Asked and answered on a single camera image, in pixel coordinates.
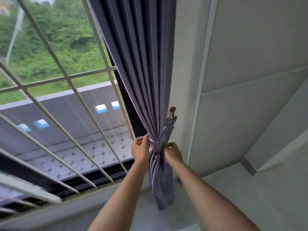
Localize grey purple curtain tieback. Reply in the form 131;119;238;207
149;118;175;153

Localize grey purple curtain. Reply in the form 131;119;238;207
86;0;178;211

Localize green trees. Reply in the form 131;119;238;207
0;0;113;105

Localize person's right hand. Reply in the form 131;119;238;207
163;142;184;165

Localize white window security grille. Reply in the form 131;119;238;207
0;0;136;214

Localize grey utility pole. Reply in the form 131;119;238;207
5;7;25;64

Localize person's right forearm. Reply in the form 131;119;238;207
167;159;261;231

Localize person's left hand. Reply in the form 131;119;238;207
131;135;150;165

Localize person's left forearm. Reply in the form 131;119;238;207
87;161;148;231

